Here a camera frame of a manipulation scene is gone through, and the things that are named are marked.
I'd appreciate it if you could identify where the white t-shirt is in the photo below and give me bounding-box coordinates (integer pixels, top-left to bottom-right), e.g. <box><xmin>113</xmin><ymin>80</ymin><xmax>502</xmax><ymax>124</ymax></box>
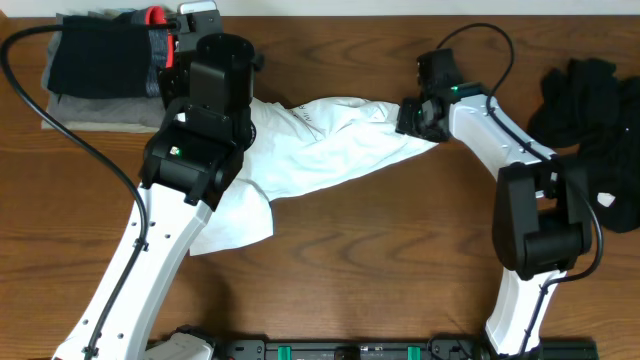
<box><xmin>190</xmin><ymin>97</ymin><xmax>435</xmax><ymax>256</ymax></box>

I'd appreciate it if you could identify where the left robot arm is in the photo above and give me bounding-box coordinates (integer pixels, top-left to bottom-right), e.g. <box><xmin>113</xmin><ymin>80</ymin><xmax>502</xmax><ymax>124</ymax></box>
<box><xmin>54</xmin><ymin>1</ymin><xmax>263</xmax><ymax>359</ymax></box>

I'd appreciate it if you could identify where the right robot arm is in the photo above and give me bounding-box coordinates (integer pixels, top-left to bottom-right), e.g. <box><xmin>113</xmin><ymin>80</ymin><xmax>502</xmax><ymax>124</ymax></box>
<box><xmin>396</xmin><ymin>49</ymin><xmax>592</xmax><ymax>359</ymax></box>

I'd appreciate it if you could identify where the crumpled black garment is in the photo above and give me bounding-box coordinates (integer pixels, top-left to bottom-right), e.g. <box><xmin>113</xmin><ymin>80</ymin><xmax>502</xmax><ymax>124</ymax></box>
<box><xmin>527</xmin><ymin>58</ymin><xmax>639</xmax><ymax>233</ymax></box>

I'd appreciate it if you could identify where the folded grey garment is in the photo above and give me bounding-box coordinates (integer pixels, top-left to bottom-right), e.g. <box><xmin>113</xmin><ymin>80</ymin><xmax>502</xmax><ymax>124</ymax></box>
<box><xmin>40</xmin><ymin>7</ymin><xmax>171</xmax><ymax>127</ymax></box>

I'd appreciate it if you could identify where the folded black garment red band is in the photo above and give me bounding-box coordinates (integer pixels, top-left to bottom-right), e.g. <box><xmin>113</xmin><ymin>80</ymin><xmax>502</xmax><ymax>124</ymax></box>
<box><xmin>45</xmin><ymin>6</ymin><xmax>174</xmax><ymax>99</ymax></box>

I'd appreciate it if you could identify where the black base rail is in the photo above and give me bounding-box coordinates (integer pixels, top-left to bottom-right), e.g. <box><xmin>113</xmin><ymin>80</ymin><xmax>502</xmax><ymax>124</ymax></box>
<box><xmin>212</xmin><ymin>335</ymin><xmax>600</xmax><ymax>360</ymax></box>

